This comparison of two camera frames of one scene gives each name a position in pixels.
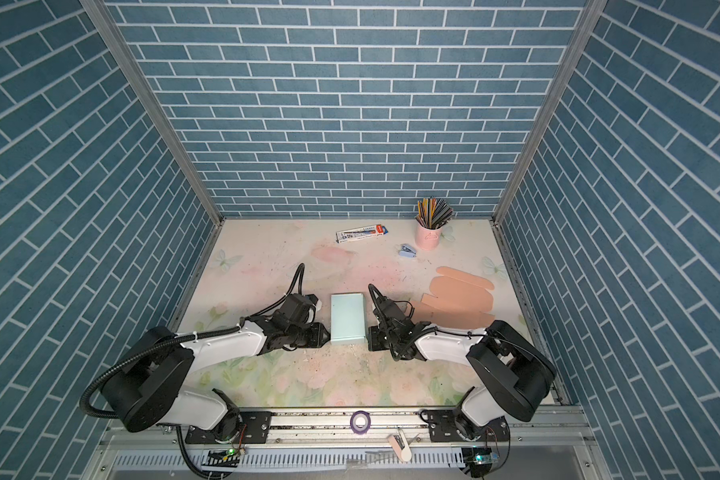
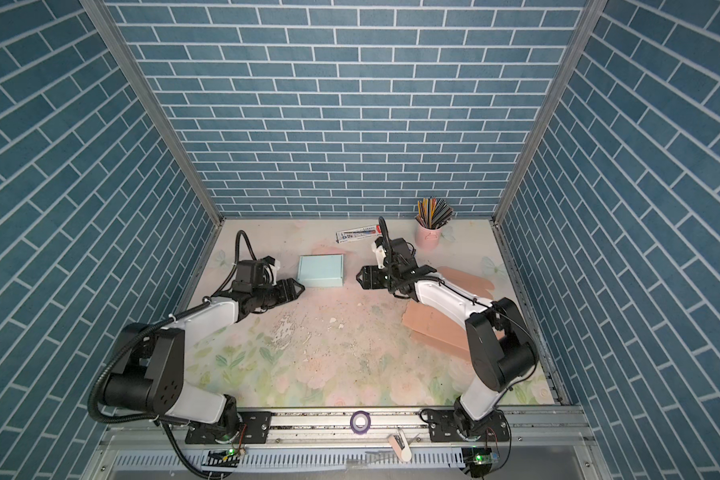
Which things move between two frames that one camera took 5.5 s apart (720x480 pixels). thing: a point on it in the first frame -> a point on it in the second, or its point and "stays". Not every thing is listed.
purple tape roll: [360, 422] stays
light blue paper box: [347, 317] -> [321, 270]
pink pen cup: [426, 238] stays
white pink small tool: [400, 446] stays
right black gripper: [372, 343] -> [371, 277]
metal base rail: [547, 442] stays
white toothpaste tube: [360, 233] stays
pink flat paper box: [463, 301] stays
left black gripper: [320, 337] -> [288, 294]
